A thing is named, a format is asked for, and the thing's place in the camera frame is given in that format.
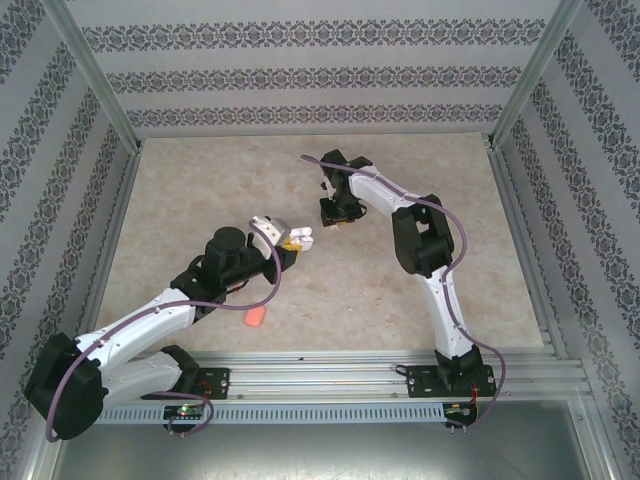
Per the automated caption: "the pink earbuds charging case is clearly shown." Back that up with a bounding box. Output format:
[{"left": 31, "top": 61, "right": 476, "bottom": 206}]
[{"left": 243, "top": 302, "right": 267, "bottom": 329}]

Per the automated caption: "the grey metal sheet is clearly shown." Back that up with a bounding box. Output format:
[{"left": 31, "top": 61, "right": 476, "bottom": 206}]
[{"left": 29, "top": 422, "right": 616, "bottom": 480}]

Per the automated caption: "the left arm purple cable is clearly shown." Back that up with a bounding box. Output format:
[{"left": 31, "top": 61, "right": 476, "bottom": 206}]
[{"left": 46, "top": 219, "right": 282, "bottom": 445}]

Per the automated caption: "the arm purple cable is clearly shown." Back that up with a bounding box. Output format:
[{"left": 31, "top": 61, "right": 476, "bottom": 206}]
[
  {"left": 46, "top": 219, "right": 282, "bottom": 445},
  {"left": 299, "top": 153, "right": 509, "bottom": 436}
]

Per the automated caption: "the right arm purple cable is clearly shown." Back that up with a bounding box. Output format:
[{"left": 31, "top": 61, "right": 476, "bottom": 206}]
[{"left": 299, "top": 153, "right": 509, "bottom": 436}]

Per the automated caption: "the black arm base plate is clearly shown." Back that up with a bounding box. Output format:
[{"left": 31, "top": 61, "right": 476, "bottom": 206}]
[
  {"left": 194, "top": 367, "right": 232, "bottom": 401},
  {"left": 405, "top": 363, "right": 497, "bottom": 400}
]

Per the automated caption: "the aluminium mounting rail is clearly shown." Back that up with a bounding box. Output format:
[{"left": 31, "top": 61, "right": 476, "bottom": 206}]
[{"left": 49, "top": 349, "right": 589, "bottom": 401}]

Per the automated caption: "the aluminium side rail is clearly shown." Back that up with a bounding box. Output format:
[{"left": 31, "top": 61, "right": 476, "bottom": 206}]
[
  {"left": 69, "top": 147, "right": 144, "bottom": 364},
  {"left": 487, "top": 144, "right": 571, "bottom": 359}
]

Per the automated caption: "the slotted grey cable duct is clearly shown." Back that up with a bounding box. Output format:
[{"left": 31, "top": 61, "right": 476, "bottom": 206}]
[{"left": 97, "top": 403, "right": 447, "bottom": 425}]

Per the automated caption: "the aluminium frame post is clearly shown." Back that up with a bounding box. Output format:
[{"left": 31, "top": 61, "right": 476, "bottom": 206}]
[
  {"left": 44, "top": 0, "right": 144, "bottom": 151},
  {"left": 487, "top": 0, "right": 586, "bottom": 149}
]

